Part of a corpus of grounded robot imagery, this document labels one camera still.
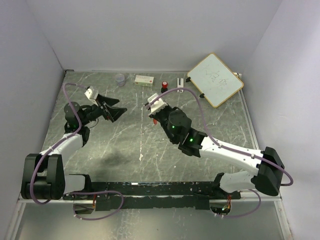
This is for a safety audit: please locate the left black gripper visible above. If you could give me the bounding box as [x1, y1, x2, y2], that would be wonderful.
[81, 94, 128, 126]

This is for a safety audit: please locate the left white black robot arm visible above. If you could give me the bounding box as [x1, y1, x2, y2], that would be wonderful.
[20, 94, 127, 202]

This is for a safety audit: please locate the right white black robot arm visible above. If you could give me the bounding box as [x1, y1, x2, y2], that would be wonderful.
[149, 105, 285, 199]

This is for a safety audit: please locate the red black stamp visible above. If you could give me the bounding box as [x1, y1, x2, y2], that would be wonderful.
[161, 81, 168, 93]

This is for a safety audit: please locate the clear plastic cup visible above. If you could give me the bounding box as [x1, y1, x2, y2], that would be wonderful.
[115, 73, 126, 87]

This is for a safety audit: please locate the white black small device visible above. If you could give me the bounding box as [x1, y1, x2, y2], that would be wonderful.
[177, 78, 184, 93]

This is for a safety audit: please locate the white red cardboard box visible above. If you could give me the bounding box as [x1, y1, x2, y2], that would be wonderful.
[134, 75, 154, 87]

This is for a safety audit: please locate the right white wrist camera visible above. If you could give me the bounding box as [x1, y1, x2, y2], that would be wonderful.
[146, 93, 168, 117]

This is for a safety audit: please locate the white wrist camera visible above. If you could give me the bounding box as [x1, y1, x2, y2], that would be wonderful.
[84, 86, 99, 104]
[146, 93, 168, 117]

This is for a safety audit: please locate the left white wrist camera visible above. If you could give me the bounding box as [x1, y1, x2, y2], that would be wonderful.
[84, 86, 99, 104]

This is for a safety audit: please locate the purple cable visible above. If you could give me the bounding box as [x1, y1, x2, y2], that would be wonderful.
[214, 188, 262, 219]
[63, 190, 125, 221]
[149, 87, 294, 186]
[29, 82, 91, 205]

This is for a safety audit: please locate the small whiteboard wooden frame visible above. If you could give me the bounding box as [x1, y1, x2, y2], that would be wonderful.
[187, 53, 244, 108]

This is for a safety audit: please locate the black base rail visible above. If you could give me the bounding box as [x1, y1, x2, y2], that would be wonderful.
[62, 181, 241, 211]

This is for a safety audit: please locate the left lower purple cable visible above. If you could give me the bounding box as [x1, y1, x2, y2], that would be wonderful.
[63, 190, 125, 221]

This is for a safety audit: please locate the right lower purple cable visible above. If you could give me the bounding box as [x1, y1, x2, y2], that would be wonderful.
[214, 188, 262, 219]

